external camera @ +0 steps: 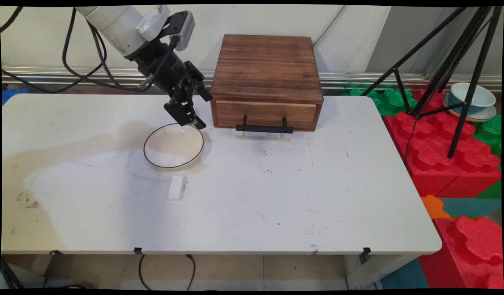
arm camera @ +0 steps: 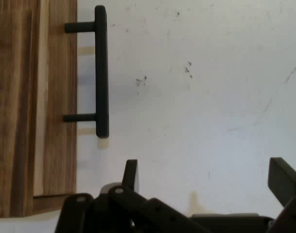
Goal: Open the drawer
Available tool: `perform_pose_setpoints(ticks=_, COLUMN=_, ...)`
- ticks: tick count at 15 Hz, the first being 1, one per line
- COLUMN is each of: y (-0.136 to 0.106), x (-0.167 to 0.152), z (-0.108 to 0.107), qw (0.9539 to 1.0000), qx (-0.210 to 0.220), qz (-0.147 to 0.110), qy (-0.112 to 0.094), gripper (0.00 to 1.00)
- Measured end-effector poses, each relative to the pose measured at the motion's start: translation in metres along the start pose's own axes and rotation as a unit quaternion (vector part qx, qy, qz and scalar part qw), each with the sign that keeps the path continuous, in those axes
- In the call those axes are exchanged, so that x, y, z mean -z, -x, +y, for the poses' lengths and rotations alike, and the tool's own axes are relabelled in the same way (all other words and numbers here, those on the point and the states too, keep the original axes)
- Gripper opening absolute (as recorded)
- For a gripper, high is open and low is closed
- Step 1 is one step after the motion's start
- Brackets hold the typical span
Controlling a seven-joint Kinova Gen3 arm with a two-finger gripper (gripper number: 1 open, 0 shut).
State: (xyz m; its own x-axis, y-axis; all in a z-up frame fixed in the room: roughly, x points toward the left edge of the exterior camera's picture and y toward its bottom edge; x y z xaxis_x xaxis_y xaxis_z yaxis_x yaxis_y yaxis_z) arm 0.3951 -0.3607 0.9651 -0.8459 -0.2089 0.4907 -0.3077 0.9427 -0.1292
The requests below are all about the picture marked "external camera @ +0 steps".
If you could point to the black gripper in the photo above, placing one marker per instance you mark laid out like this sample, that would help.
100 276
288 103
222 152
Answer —
162 67

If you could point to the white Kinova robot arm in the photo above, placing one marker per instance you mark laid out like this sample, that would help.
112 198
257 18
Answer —
112 22

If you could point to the white plate with black rim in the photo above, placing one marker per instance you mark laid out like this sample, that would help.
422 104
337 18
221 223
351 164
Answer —
173 146

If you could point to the brown wooden drawer cabinet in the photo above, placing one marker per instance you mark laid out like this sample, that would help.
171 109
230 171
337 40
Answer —
266 65

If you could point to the small white rectangular block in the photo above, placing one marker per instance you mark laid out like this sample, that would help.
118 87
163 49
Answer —
175 187

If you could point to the blue foam piece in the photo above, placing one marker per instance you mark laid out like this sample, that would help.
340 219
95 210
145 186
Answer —
14 95

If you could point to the green foam block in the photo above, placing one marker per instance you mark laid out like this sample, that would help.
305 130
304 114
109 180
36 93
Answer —
490 133
385 100

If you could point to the large red foam block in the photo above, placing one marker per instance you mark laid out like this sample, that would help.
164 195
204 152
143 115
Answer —
436 151

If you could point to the white table leg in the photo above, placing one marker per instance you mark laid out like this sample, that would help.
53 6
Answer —
375 268

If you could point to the orange foam piece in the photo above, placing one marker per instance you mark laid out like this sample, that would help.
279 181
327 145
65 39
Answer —
434 207

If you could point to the black tripod stand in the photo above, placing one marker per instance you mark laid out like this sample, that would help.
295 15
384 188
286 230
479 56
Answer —
467 61

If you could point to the light blue ceramic bowl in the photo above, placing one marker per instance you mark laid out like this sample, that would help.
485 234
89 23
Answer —
479 98

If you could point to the light blue saucer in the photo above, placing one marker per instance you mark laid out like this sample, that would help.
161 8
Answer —
483 115

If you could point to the teal foam mat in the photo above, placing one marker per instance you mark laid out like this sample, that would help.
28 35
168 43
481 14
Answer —
471 207

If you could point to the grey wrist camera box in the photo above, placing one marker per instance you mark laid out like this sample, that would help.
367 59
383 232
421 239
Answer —
185 28

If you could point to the white vented wrist bracket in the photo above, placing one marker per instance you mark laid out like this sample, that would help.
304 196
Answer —
153 20

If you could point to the aluminium wall rail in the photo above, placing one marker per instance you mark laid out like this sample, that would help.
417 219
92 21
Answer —
358 78

